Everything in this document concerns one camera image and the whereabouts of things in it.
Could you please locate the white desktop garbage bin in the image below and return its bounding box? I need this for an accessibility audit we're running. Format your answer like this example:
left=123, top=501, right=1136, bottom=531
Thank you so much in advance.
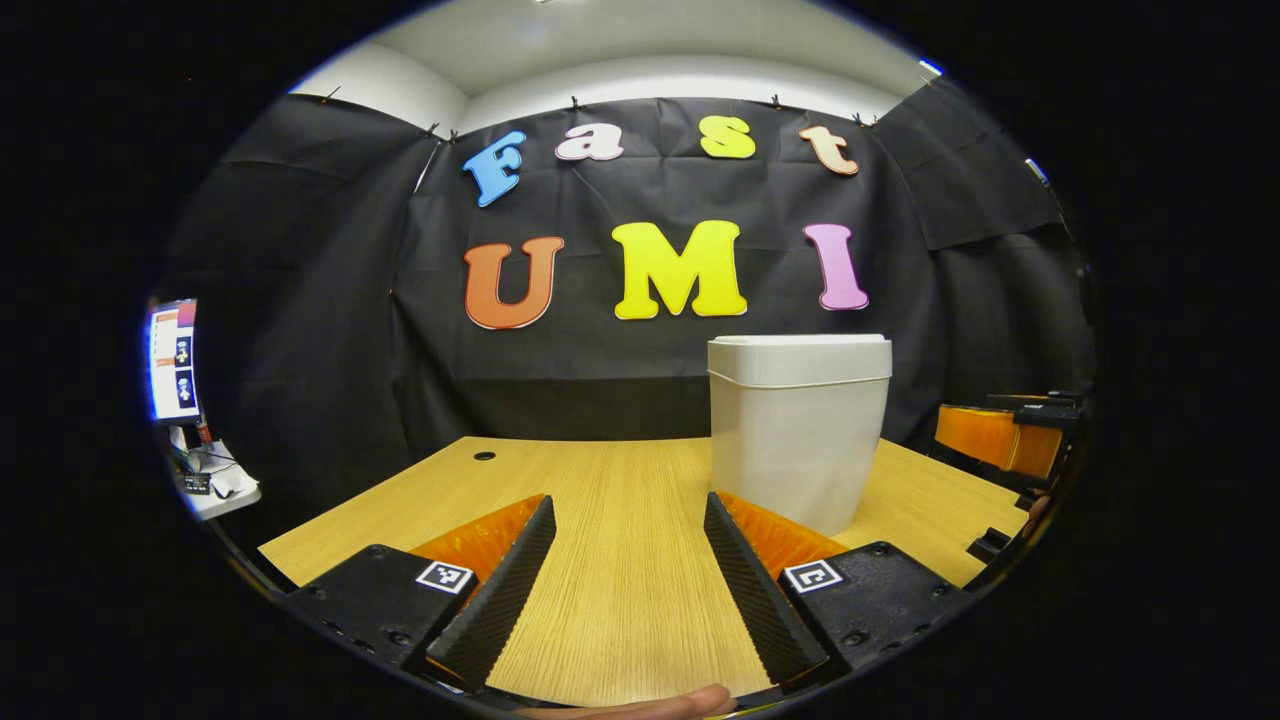
left=707, top=334, right=893, bottom=538

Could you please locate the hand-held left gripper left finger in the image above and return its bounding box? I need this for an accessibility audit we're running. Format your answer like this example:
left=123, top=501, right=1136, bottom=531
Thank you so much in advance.
left=285, top=493, right=558, bottom=693

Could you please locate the white side desk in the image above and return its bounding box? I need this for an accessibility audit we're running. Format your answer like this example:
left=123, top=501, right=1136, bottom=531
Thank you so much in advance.
left=178, top=440, right=263, bottom=521

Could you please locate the computer monitor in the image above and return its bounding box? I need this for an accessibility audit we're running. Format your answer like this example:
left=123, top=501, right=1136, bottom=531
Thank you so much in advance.
left=148, top=299, right=201, bottom=424

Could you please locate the wooden desktop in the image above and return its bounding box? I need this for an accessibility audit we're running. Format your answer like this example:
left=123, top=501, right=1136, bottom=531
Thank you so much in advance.
left=258, top=436, right=1031, bottom=707

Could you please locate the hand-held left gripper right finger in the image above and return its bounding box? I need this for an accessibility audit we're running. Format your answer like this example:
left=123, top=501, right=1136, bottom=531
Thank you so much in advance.
left=703, top=490, right=973, bottom=696

